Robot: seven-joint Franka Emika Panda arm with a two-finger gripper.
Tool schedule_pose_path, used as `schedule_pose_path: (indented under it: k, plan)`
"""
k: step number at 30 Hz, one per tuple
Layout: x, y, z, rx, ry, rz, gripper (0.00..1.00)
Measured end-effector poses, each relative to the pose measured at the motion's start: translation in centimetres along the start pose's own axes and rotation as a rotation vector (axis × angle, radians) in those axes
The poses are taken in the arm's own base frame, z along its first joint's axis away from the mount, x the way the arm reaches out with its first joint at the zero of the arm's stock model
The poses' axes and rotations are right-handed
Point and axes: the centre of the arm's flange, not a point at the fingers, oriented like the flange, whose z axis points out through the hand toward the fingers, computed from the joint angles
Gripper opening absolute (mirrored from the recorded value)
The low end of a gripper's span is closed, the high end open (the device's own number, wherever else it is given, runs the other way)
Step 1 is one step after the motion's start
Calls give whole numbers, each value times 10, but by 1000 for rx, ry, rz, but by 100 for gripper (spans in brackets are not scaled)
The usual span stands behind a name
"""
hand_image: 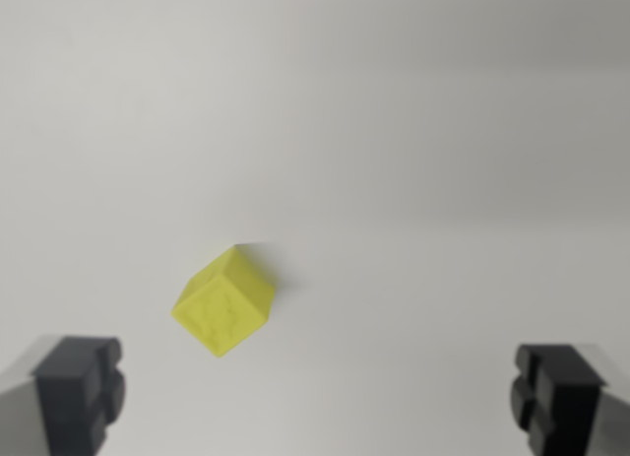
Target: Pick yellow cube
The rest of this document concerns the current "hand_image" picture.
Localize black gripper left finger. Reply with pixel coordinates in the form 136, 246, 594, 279
0, 334, 126, 456

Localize yellow cube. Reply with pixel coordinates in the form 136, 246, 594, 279
170, 244, 276, 359

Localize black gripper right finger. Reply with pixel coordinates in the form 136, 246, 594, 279
510, 343, 630, 456

